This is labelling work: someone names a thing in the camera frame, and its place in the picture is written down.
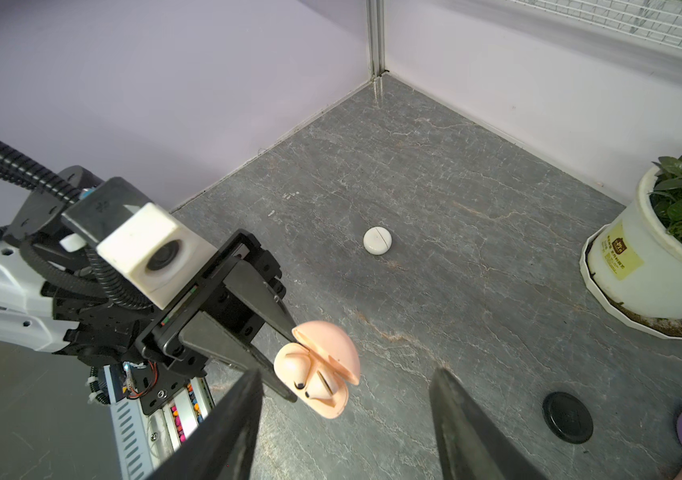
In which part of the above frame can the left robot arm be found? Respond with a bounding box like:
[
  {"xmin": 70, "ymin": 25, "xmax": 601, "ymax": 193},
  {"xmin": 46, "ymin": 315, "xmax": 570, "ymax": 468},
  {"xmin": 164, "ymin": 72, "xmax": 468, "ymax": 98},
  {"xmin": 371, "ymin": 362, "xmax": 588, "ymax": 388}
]
[{"xmin": 0, "ymin": 141, "xmax": 295, "ymax": 415}]

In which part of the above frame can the black earbud charging case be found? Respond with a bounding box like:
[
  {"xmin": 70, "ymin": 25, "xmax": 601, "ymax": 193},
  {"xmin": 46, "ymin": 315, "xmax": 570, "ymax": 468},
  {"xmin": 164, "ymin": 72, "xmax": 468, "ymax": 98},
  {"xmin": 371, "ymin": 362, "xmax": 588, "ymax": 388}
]
[{"xmin": 542, "ymin": 391, "xmax": 594, "ymax": 444}]

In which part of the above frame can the white wire shelf basket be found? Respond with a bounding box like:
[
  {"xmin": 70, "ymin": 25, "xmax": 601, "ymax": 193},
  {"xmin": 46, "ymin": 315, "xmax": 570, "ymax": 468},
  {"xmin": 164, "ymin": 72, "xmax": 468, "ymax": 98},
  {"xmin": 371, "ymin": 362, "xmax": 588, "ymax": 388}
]
[{"xmin": 520, "ymin": 0, "xmax": 682, "ymax": 52}]

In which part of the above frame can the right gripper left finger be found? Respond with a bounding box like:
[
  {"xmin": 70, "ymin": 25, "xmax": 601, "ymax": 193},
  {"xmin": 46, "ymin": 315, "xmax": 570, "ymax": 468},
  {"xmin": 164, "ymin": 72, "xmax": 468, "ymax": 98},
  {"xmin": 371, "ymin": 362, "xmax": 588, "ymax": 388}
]
[{"xmin": 150, "ymin": 370, "xmax": 263, "ymax": 480}]

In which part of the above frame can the potted green plant white pot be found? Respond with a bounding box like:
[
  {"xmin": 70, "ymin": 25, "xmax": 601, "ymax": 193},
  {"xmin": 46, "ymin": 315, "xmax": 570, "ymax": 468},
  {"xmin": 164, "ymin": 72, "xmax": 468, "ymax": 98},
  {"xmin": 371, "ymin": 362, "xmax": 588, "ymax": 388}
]
[{"xmin": 580, "ymin": 154, "xmax": 682, "ymax": 340}]

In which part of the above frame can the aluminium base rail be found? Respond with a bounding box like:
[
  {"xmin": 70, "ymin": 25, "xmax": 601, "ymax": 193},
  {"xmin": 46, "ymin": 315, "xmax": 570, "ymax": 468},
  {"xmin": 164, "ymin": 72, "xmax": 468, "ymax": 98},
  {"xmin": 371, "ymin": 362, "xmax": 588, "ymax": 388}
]
[{"xmin": 102, "ymin": 367, "xmax": 215, "ymax": 479}]

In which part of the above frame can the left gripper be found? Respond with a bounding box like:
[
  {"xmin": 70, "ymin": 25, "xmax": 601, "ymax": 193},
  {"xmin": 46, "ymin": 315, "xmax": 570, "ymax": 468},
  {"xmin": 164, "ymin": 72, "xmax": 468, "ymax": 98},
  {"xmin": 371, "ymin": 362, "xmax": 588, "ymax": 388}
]
[{"xmin": 135, "ymin": 229, "xmax": 298, "ymax": 415}]

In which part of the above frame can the pink earbud one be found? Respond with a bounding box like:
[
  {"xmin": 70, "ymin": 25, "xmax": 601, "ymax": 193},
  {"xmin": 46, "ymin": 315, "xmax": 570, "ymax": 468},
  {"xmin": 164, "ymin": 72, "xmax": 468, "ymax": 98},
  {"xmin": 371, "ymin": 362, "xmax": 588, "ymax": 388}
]
[{"xmin": 282, "ymin": 353, "xmax": 312, "ymax": 390}]

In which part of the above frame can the pink earbud charging case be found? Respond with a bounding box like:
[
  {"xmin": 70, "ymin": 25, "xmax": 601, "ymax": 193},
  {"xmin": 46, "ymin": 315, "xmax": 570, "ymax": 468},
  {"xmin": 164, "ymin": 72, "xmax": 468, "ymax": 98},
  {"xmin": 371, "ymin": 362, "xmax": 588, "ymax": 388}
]
[{"xmin": 274, "ymin": 320, "xmax": 361, "ymax": 419}]

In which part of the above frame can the pink earbud two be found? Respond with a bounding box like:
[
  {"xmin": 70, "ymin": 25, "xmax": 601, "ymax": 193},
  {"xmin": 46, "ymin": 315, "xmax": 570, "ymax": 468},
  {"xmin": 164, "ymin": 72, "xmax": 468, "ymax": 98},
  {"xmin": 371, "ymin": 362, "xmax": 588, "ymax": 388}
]
[{"xmin": 304, "ymin": 367, "xmax": 339, "ymax": 403}]

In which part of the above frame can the white earbud charging case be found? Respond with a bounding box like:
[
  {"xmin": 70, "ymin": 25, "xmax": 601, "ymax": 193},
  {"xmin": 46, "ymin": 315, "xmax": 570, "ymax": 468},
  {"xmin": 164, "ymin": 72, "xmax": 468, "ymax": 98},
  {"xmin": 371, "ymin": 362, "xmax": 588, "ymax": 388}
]
[{"xmin": 363, "ymin": 226, "xmax": 393, "ymax": 256}]

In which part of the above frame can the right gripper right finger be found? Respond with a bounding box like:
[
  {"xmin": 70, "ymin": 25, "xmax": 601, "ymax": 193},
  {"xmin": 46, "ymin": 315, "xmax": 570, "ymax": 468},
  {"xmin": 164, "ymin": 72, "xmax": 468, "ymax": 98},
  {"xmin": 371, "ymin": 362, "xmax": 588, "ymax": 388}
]
[{"xmin": 429, "ymin": 368, "xmax": 545, "ymax": 480}]

